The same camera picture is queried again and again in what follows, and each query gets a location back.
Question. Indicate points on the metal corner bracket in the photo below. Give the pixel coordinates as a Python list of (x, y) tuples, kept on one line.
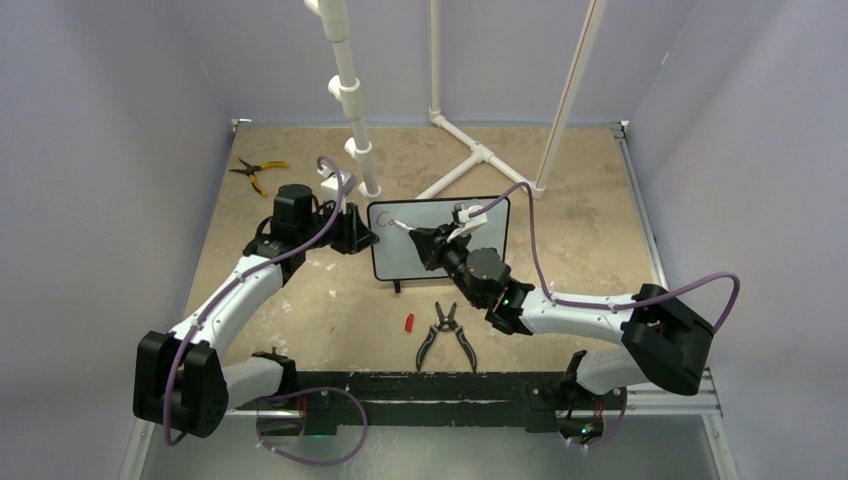
[(238, 123)]

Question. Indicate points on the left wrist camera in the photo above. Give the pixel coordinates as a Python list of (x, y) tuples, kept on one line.
[(335, 186)]

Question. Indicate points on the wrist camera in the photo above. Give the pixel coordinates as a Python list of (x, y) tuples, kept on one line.
[(335, 186), (468, 217)]

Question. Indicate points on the black framed whiteboard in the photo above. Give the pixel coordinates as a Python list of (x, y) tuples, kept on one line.
[(395, 257)]

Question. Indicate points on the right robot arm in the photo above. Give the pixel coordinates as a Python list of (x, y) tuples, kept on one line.
[(655, 337)]

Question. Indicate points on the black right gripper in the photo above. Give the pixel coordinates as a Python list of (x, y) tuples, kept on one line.
[(432, 243)]

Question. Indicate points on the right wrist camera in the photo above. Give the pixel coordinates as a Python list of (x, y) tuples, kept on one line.
[(468, 217)]

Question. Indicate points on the yellow handled needle-nose pliers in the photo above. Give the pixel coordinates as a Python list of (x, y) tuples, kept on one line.
[(251, 170)]

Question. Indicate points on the white PVC pipe frame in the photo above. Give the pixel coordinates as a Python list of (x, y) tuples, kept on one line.
[(346, 88)]

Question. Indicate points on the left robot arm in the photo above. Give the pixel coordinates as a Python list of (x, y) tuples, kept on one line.
[(179, 380)]

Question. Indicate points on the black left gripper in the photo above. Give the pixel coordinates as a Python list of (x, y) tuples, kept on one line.
[(354, 235)]

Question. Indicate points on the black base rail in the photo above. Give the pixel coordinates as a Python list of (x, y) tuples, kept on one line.
[(538, 402)]

